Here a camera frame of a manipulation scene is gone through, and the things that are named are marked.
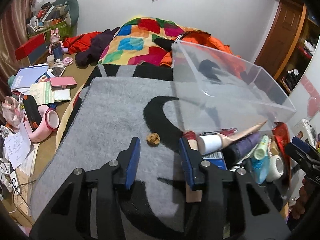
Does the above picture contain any wooden shoehorn white cap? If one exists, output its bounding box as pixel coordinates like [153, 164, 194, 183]
[197, 120, 267, 155]

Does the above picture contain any blue staples box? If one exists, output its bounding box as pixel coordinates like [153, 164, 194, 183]
[203, 151, 227, 170]

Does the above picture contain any white tape roll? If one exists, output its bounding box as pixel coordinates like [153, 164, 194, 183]
[266, 155, 284, 182]

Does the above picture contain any brown walnut bead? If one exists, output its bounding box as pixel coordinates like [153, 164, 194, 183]
[146, 133, 161, 146]

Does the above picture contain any light green tube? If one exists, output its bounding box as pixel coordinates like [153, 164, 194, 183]
[253, 135, 269, 160]

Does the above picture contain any teal tube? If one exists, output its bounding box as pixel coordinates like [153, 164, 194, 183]
[251, 155, 270, 184]

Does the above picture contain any dark purple spray bottle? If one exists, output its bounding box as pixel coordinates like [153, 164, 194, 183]
[222, 132, 261, 169]

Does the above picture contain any beige cosmetic tube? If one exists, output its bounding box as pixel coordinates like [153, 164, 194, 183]
[183, 130, 202, 203]

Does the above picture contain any person right hand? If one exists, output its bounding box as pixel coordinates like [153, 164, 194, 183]
[291, 178, 315, 219]

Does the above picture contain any grey black plush blanket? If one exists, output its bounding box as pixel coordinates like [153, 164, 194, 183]
[30, 63, 286, 233]

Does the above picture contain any clear plastic storage bin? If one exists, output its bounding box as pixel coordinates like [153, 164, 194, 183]
[172, 41, 296, 133]

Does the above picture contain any pink headphone case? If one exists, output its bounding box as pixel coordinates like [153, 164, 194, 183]
[23, 95, 60, 143]

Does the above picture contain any pink flat box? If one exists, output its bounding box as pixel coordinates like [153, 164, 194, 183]
[49, 76, 77, 89]

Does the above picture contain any wooden door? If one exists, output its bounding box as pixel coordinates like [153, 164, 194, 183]
[254, 0, 307, 80]

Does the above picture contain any dark purple garment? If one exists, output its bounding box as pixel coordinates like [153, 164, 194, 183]
[75, 27, 120, 68]

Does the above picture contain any colourful patchwork quilt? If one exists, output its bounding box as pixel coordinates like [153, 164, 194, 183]
[98, 17, 196, 66]

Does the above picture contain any orange puffer jacket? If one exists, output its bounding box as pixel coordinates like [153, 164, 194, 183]
[154, 30, 245, 78]

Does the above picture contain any red jacket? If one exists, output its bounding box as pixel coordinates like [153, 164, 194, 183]
[63, 31, 101, 55]

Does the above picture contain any blue notebook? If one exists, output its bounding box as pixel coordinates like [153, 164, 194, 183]
[10, 64, 49, 90]

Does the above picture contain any pink rabbit figurine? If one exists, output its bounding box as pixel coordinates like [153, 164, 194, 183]
[49, 28, 64, 61]

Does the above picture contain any green cardboard box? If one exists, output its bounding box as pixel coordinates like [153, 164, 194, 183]
[27, 21, 73, 41]

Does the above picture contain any red long box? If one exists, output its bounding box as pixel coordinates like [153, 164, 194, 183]
[15, 33, 46, 61]

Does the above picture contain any green neck pillow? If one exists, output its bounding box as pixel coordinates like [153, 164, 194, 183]
[53, 0, 79, 27]

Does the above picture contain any striped curtain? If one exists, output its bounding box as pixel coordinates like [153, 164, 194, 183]
[0, 0, 45, 86]

